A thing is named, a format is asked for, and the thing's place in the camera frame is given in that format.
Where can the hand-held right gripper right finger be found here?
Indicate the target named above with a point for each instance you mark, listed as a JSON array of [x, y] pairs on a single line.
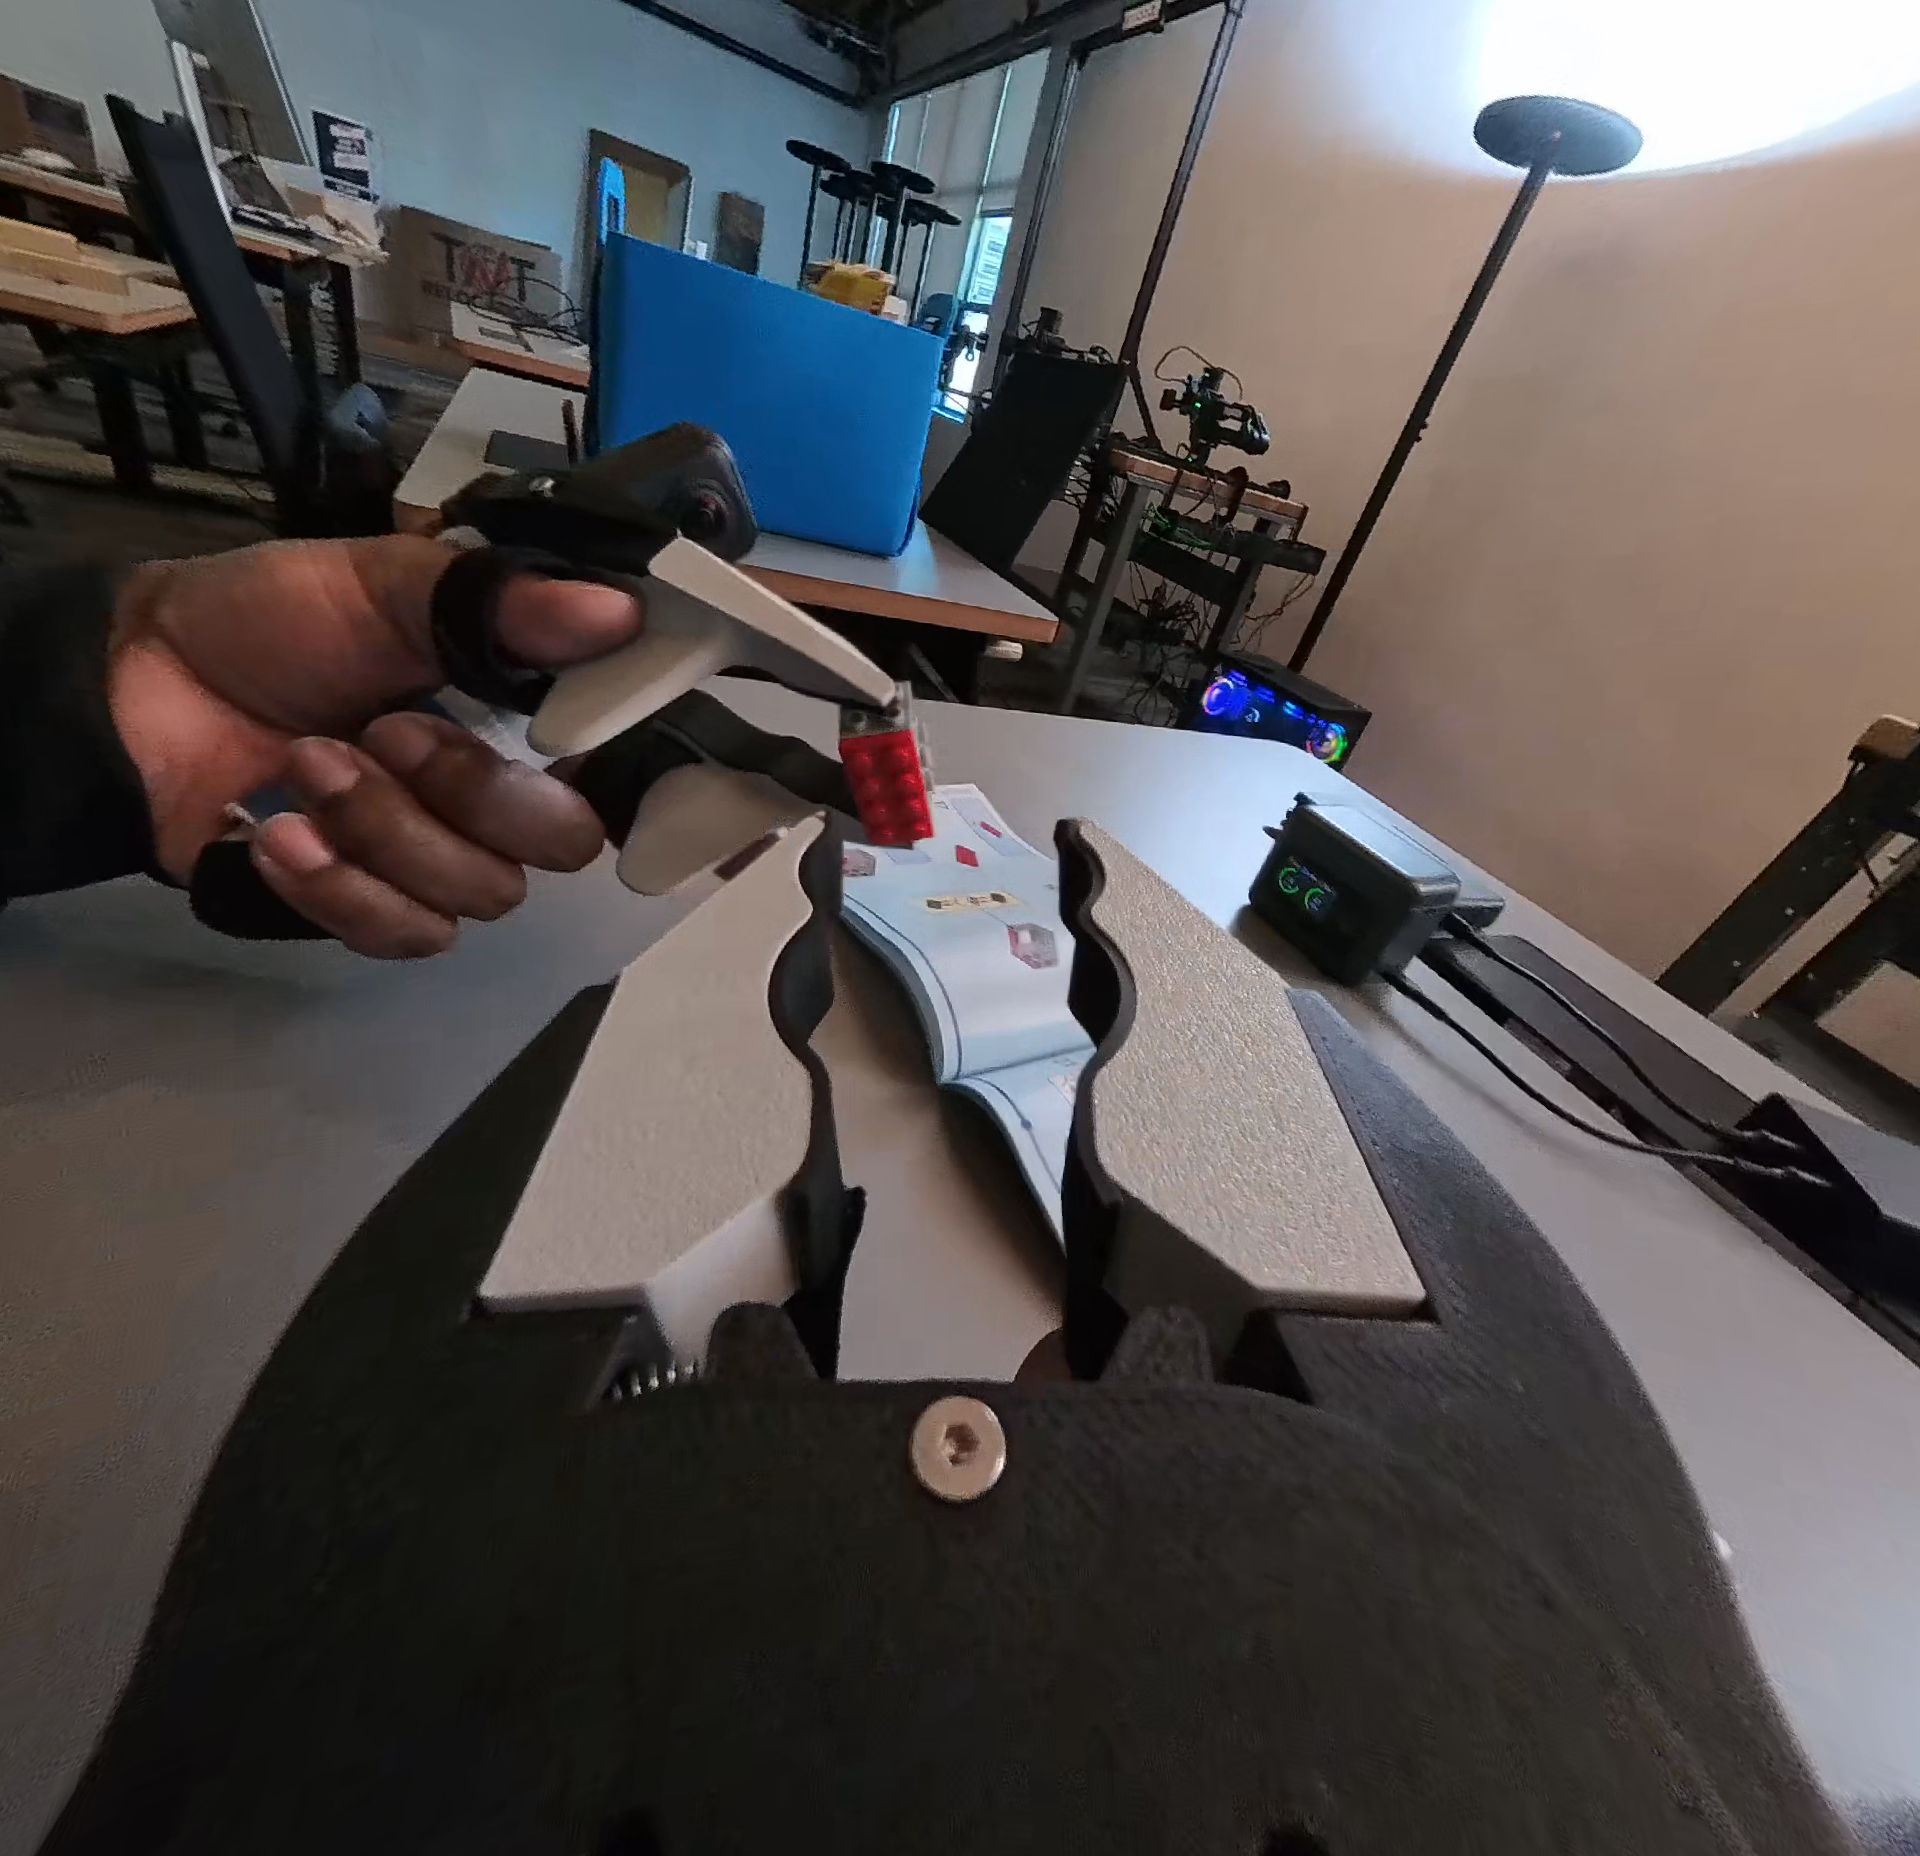
[[1244, 1137]]

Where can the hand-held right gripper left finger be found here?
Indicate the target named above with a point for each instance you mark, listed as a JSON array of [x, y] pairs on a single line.
[[661, 1137]]

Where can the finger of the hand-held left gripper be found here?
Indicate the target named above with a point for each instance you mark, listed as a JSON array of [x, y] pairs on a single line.
[[765, 754], [765, 618]]

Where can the red and grey brick assembly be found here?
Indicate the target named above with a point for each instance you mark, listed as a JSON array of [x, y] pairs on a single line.
[[885, 790]]

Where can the person's left forearm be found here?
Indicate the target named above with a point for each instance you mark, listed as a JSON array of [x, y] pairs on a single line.
[[60, 746]]

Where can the grey desk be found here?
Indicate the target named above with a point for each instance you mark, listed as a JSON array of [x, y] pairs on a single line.
[[301, 1137]]

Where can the person's left hand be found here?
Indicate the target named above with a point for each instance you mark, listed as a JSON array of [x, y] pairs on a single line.
[[271, 656]]

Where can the blue felt storage bin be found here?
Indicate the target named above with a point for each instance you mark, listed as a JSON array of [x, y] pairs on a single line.
[[750, 386]]

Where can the grey table with wooden edge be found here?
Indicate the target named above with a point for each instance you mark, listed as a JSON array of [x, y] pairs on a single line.
[[480, 430]]

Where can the cardboard box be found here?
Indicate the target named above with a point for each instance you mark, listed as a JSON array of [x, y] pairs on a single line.
[[480, 289]]

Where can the black power adapter box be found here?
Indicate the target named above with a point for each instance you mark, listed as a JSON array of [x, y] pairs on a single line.
[[1350, 896]]

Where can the black panel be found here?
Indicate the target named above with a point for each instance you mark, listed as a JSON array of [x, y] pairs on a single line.
[[1021, 461]]

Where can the yellow bag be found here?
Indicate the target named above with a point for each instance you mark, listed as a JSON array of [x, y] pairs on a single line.
[[858, 289]]

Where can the light blue instruction booklet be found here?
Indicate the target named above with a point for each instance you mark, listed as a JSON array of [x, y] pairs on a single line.
[[974, 987]]

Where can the black flat dock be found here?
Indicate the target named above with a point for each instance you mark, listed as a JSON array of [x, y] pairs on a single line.
[[1574, 1016]]

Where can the cluster of black bar stools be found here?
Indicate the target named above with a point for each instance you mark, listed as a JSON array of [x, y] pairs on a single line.
[[900, 173]]

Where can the equipment rack with green lights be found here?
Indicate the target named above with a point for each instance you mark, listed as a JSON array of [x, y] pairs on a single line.
[[1184, 545]]

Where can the desktop computer with coloured lights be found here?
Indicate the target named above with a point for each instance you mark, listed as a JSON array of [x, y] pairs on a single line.
[[1275, 708]]

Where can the black office chair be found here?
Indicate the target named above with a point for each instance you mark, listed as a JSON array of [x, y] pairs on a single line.
[[224, 310]]

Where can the wooden workbench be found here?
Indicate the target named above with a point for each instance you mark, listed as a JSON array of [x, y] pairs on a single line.
[[90, 304]]

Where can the silver monitor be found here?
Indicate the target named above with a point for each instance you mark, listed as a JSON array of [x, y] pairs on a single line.
[[224, 71]]

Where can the black power brick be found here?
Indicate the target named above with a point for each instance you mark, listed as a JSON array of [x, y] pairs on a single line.
[[1844, 1167]]

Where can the black wooden trestle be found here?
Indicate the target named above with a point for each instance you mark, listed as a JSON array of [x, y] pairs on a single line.
[[1800, 866]]

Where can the black floor lamp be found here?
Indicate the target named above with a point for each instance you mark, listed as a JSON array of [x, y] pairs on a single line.
[[1556, 130]]

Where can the framed wall picture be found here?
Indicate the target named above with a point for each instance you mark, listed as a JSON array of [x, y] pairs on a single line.
[[639, 184]]

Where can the dark wall poster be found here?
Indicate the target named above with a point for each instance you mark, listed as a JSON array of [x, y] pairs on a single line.
[[345, 157]]

